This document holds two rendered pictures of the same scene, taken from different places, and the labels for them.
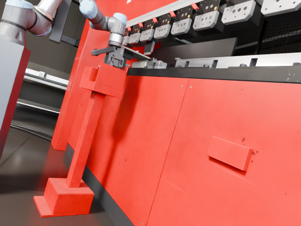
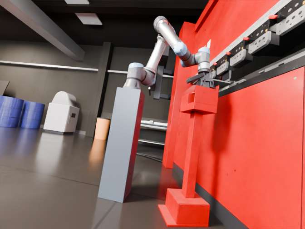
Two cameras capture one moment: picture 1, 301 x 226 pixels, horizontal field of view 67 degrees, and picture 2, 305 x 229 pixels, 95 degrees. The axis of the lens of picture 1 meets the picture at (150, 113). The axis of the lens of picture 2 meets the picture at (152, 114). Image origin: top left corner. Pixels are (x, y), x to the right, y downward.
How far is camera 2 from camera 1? 0.36 m
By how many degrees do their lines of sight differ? 28
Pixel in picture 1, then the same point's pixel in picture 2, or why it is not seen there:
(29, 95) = (146, 136)
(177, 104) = (295, 98)
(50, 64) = (154, 116)
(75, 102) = (174, 132)
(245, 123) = not seen: outside the picture
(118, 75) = (211, 93)
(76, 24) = (166, 91)
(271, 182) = not seen: outside the picture
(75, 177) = (189, 188)
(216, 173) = not seen: outside the picture
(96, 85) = (195, 104)
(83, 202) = (202, 213)
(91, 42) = (178, 91)
